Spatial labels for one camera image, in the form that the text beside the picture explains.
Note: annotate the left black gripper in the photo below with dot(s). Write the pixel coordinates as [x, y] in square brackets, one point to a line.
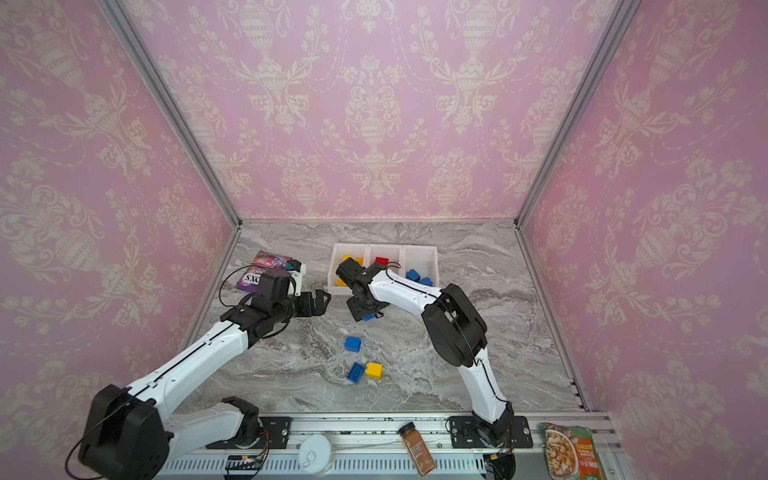
[309, 308]

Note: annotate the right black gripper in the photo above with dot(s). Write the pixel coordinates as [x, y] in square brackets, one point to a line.
[363, 303]

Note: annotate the white bin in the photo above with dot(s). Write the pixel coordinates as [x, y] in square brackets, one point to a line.
[423, 260]
[392, 252]
[356, 250]

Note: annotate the yellow lego bottom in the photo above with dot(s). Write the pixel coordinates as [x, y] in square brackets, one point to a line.
[374, 370]

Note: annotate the blue lego bottom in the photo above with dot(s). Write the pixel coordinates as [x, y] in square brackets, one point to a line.
[356, 373]

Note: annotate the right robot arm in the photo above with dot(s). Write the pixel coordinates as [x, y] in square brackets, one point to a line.
[456, 329]

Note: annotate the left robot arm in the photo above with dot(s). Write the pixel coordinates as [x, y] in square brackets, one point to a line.
[131, 432]

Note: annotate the purple candy bag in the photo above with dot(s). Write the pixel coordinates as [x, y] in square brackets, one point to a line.
[263, 261]

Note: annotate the spice jar brown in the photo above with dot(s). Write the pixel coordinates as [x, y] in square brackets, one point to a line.
[417, 449]

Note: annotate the white round disc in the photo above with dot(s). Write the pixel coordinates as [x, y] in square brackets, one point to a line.
[315, 455]

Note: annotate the green food packet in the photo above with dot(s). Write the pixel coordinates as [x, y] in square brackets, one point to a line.
[571, 453]

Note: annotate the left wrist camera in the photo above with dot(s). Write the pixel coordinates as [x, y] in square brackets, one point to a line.
[297, 271]

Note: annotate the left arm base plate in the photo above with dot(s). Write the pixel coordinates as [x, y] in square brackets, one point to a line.
[274, 430]

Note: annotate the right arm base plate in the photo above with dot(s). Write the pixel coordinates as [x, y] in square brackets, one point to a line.
[465, 434]

